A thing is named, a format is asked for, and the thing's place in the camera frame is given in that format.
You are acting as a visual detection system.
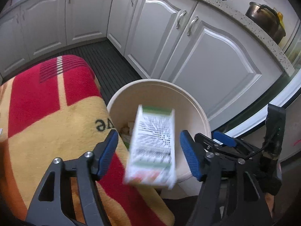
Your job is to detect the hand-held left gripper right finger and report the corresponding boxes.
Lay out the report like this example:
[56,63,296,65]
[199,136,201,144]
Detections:
[179,129,274,226]

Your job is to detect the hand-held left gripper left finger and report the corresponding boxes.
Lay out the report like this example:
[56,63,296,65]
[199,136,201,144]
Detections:
[25,129,119,226]

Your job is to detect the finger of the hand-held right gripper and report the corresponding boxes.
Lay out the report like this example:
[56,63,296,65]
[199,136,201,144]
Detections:
[194,133,236,157]
[212,130,262,161]

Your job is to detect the white box with green label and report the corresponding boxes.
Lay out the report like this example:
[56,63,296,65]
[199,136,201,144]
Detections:
[123,105,177,190]

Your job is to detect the beige plastic bin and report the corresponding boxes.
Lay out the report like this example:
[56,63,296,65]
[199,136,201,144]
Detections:
[106,79,212,197]

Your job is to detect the red and yellow printed blanket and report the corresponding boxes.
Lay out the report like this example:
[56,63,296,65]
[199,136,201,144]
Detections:
[0,55,176,226]

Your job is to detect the white base cabinets under stove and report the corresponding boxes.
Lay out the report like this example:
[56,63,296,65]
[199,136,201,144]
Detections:
[107,0,295,133]

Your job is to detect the dark ribbed floor mat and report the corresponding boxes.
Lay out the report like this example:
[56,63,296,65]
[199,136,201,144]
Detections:
[1,40,143,104]

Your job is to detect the metal pot with yellow lid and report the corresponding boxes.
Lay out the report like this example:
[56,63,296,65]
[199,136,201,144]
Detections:
[245,2,287,45]

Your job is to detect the white base cabinets under sink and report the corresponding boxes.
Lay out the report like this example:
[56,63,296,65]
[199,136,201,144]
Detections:
[0,0,117,76]

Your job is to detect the black cable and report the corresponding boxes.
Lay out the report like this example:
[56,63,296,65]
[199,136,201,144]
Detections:
[245,128,278,159]

